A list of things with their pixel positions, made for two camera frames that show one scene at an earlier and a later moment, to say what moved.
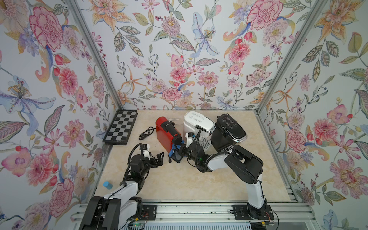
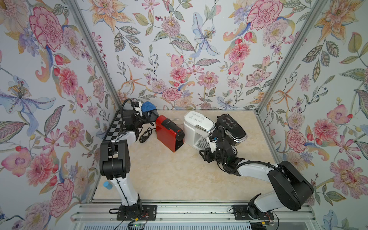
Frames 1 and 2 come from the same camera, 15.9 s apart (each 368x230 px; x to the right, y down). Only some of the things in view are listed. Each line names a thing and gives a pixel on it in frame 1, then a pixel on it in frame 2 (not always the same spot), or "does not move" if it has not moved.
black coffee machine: (228, 132) does not move
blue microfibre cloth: (171, 152) → (147, 106)
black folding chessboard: (120, 130) does not move
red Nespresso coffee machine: (167, 133) does not move
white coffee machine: (201, 125) does not move
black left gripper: (159, 162) → (144, 120)
